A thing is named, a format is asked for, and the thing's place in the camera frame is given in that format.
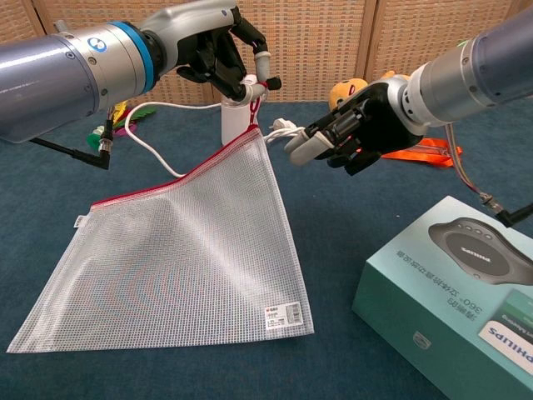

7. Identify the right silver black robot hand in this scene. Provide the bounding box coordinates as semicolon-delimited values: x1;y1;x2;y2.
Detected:
284;74;428;177

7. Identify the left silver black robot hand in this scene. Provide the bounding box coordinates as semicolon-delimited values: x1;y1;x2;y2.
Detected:
141;0;282;103

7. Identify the clear mesh zipper pouch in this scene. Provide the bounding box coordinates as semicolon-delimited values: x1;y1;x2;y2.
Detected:
6;74;316;354

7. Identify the yellow plush toy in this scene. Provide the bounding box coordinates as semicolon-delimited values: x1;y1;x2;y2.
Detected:
328;70;396;110

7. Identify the wicker folding screen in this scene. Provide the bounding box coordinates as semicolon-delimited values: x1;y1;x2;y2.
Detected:
0;0;533;105

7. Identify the blue felt table cover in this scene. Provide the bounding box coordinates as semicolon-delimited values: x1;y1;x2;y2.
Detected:
0;99;533;400

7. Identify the colourful feather shuttlecock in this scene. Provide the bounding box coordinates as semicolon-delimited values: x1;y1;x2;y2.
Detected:
85;102;159;151

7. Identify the teal speaker box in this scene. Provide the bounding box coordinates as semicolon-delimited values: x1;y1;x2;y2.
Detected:
351;195;533;400

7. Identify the orange lanyard with badge holder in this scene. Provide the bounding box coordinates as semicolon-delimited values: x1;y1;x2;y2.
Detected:
381;137;464;168

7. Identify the white power cord with plug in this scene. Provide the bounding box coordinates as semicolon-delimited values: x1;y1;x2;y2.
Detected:
124;102;307;178

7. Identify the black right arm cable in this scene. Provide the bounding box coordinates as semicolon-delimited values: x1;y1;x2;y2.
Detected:
443;122;533;228

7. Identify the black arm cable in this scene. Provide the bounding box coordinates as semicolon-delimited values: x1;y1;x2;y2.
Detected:
443;122;533;228
31;103;116;171

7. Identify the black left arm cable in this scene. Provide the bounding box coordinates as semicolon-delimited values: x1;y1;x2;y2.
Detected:
31;103;116;171

